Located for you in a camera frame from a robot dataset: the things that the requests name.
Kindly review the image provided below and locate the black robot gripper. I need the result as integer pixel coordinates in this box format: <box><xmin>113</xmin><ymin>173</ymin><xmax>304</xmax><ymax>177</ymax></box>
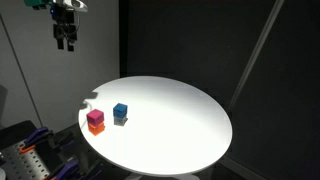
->
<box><xmin>51</xmin><ymin>6</ymin><xmax>79</xmax><ymax>52</ymax></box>

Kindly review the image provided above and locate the purple clamp lower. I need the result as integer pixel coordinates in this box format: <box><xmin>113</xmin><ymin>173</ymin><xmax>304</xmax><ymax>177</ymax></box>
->
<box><xmin>49</xmin><ymin>160</ymin><xmax>78</xmax><ymax>180</ymax></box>

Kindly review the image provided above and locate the pink block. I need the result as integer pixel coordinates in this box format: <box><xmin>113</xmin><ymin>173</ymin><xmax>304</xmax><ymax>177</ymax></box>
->
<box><xmin>86</xmin><ymin>109</ymin><xmax>104</xmax><ymax>126</ymax></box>

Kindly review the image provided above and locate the purple clamp upper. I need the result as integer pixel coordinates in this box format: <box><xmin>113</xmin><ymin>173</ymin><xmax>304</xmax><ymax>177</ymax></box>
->
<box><xmin>19</xmin><ymin>127</ymin><xmax>52</xmax><ymax>153</ymax></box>

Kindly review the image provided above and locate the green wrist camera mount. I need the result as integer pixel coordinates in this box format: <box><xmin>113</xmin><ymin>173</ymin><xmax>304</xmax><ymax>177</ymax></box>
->
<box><xmin>24</xmin><ymin>0</ymin><xmax>51</xmax><ymax>10</ymax></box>

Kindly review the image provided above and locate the orange block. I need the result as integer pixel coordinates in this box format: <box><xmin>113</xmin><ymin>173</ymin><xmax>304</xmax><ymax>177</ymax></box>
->
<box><xmin>88</xmin><ymin>122</ymin><xmax>105</xmax><ymax>135</ymax></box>

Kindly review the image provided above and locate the white round table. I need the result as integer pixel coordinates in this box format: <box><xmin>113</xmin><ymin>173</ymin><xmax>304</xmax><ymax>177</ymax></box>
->
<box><xmin>78</xmin><ymin>76</ymin><xmax>232</xmax><ymax>177</ymax></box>

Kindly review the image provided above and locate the purple clamp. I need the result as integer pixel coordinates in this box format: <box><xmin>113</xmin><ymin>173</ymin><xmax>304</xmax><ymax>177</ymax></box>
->
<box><xmin>49</xmin><ymin>160</ymin><xmax>78</xmax><ymax>180</ymax></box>
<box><xmin>19</xmin><ymin>127</ymin><xmax>52</xmax><ymax>153</ymax></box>

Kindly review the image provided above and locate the perforated metal plate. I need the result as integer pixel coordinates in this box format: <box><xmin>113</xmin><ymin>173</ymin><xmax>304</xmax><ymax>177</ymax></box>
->
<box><xmin>0</xmin><ymin>141</ymin><xmax>50</xmax><ymax>180</ymax></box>

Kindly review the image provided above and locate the black cable on wall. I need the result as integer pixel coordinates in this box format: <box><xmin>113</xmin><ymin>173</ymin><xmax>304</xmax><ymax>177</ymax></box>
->
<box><xmin>0</xmin><ymin>13</ymin><xmax>44</xmax><ymax>128</ymax></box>

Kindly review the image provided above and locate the grey block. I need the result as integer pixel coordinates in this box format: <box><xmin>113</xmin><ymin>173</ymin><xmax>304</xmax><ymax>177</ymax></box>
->
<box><xmin>114</xmin><ymin>117</ymin><xmax>128</xmax><ymax>126</ymax></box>

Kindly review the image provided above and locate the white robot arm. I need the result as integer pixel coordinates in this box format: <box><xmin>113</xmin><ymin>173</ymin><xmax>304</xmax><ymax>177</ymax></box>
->
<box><xmin>50</xmin><ymin>0</ymin><xmax>88</xmax><ymax>52</ymax></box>

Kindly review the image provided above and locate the blue block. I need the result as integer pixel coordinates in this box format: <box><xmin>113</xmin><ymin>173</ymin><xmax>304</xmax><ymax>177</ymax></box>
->
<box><xmin>113</xmin><ymin>103</ymin><xmax>128</xmax><ymax>118</ymax></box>

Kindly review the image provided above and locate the grey diagonal pole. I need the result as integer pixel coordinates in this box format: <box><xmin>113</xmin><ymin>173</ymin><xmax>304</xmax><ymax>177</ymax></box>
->
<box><xmin>227</xmin><ymin>0</ymin><xmax>285</xmax><ymax>112</ymax></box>

